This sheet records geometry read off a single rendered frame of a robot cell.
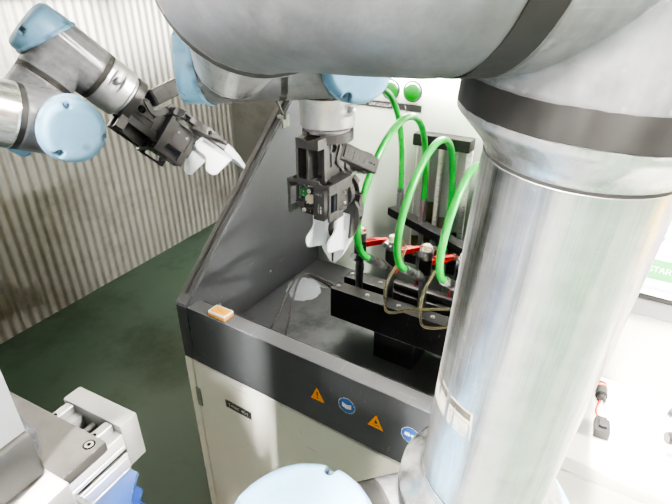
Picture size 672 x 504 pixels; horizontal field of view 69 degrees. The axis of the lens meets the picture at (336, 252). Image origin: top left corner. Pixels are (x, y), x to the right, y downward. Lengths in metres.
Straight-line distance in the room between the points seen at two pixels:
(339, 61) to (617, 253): 0.14
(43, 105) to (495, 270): 0.53
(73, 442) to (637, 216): 0.75
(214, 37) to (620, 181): 0.15
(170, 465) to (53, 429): 1.31
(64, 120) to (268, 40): 0.49
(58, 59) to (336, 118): 0.38
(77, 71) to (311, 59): 0.64
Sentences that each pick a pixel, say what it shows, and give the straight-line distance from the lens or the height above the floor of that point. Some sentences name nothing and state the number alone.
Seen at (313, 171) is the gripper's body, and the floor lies 1.38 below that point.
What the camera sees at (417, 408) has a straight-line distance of 0.92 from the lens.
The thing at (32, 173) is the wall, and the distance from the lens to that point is 2.94.
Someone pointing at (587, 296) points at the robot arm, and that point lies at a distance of 0.24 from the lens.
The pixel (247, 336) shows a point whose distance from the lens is 1.08.
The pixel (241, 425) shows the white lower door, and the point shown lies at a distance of 1.31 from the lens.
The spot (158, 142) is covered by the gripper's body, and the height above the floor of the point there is 1.39.
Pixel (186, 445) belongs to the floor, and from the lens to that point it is 2.18.
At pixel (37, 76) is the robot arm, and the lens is 0.78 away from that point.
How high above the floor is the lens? 1.59
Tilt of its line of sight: 28 degrees down
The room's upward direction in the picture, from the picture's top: straight up
